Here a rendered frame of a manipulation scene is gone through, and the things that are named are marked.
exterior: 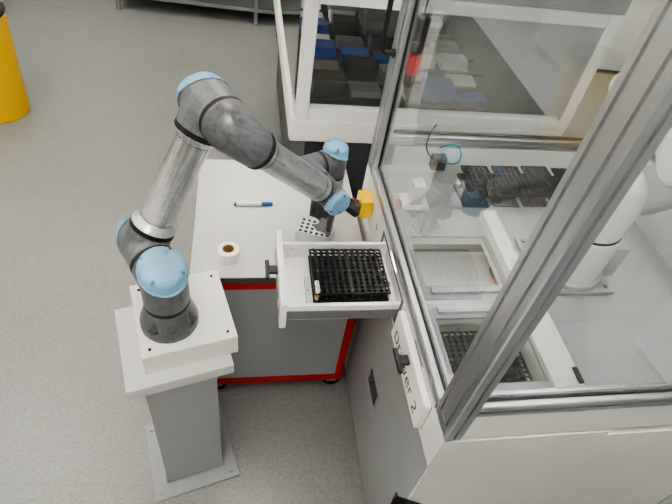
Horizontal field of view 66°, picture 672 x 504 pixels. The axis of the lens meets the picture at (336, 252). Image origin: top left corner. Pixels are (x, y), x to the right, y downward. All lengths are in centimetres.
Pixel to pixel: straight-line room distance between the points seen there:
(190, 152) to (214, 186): 75
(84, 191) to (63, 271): 61
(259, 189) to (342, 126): 44
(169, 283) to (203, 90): 45
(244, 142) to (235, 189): 86
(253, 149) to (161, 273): 38
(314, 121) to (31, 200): 175
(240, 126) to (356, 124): 109
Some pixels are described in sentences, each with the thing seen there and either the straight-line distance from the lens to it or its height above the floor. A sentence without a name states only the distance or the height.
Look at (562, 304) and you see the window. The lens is 93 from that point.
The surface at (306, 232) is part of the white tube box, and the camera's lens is 178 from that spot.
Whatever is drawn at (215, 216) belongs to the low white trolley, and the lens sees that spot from 188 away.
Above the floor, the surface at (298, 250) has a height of 87.
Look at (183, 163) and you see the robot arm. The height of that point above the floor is 126.
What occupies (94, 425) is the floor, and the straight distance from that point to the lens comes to 233.
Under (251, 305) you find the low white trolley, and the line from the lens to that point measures 181.
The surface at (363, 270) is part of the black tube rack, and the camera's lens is 155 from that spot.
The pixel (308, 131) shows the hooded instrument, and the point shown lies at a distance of 217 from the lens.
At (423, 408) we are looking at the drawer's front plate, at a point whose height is 92.
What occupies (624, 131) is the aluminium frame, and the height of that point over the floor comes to 173.
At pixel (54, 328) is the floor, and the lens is 263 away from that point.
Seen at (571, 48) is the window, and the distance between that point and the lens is 86.
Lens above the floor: 202
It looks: 45 degrees down
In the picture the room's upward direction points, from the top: 10 degrees clockwise
